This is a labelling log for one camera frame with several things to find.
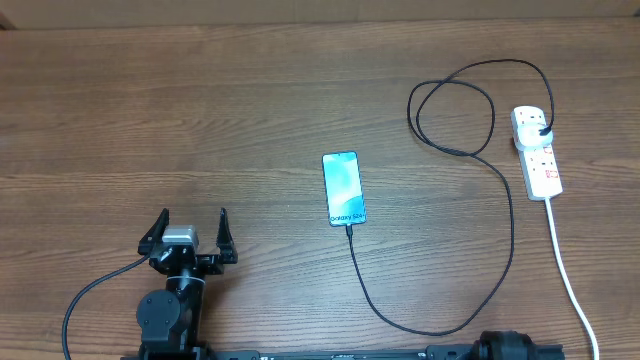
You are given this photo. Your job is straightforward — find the black USB charging cable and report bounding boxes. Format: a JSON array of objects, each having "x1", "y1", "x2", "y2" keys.
[{"x1": 344, "y1": 58, "x2": 556, "y2": 337}]

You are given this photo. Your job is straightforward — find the white charger plug adapter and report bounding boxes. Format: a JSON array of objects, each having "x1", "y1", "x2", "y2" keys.
[{"x1": 514, "y1": 123, "x2": 554, "y2": 152}]

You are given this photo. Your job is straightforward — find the Galaxy smartphone with blue screen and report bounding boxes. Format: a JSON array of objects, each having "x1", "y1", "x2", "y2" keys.
[{"x1": 322, "y1": 151, "x2": 367, "y2": 227}]

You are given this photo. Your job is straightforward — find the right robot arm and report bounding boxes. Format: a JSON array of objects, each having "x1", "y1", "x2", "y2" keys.
[{"x1": 470, "y1": 331, "x2": 538, "y2": 360}]

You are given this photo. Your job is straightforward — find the white power strip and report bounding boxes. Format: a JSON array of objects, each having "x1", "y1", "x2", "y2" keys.
[{"x1": 510, "y1": 106, "x2": 563, "y2": 201}]

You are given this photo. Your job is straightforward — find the white power strip cord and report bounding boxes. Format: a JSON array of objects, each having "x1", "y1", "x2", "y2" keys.
[{"x1": 543, "y1": 196, "x2": 601, "y2": 360}]

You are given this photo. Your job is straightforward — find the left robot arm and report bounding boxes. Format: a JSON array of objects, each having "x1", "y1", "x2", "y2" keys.
[{"x1": 136, "y1": 209, "x2": 238, "y2": 359}]

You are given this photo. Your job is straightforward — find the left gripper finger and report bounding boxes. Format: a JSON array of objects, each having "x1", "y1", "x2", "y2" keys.
[
  {"x1": 138, "y1": 208, "x2": 169, "y2": 253},
  {"x1": 216, "y1": 208, "x2": 235, "y2": 256}
]

